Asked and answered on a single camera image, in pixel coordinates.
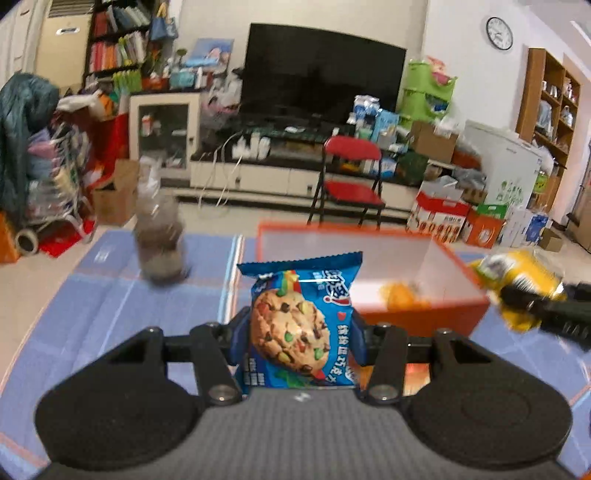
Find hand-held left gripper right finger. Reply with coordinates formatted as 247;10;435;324
351;311;504;402

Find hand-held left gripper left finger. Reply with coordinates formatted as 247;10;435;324
99;307;252;408

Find blue cookie packet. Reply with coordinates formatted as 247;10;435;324
236;251;364;395

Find yellow snack packet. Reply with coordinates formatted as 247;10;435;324
471;249;566;333

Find orange cardboard box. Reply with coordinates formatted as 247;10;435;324
256;222;491;398

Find orange snack packet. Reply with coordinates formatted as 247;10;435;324
381;281;433;311

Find white blue carton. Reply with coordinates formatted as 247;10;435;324
500;208;551;248

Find orange green carton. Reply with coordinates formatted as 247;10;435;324
463;205;507;249

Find glass jar with brown contents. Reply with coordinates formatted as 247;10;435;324
133;182;189;284

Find red white gift box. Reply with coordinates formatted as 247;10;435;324
406;188;471;244

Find red folding chair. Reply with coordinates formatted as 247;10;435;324
307;135;387;230

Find white chest freezer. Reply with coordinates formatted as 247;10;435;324
464;119;546;209

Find blue plaid tablecloth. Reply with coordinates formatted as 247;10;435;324
0;228;591;480

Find low television stand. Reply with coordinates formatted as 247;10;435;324
190;124;419;214

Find open cardboard box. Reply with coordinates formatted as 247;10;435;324
91;159;140;227

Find wooden open shelf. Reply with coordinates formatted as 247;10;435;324
516;47;583;214

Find brown cardboard box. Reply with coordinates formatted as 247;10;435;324
409;121;459;164

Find blue white package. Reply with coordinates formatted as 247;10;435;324
373;110;400;144

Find white glass-door cabinet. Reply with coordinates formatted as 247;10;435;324
128;91;202;169

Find roll of tape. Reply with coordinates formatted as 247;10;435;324
14;230;40;256

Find metal cart with clothes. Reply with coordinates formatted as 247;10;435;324
25;121;96;245

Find green stacked storage bins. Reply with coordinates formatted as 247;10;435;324
399;59;458;129

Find black flat television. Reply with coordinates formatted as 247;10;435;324
241;23;408;127

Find blue painted picture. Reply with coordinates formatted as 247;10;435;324
184;38;234;68

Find teal padded coat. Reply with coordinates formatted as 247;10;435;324
0;73;61;217

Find dark bookshelf with books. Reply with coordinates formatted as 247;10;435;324
83;0;178;93

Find blue tote bag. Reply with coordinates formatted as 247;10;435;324
148;2;179;43

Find beige standing air conditioner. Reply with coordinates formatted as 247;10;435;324
34;0;98;93

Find round wall clock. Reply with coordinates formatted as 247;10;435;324
486;17;515;51

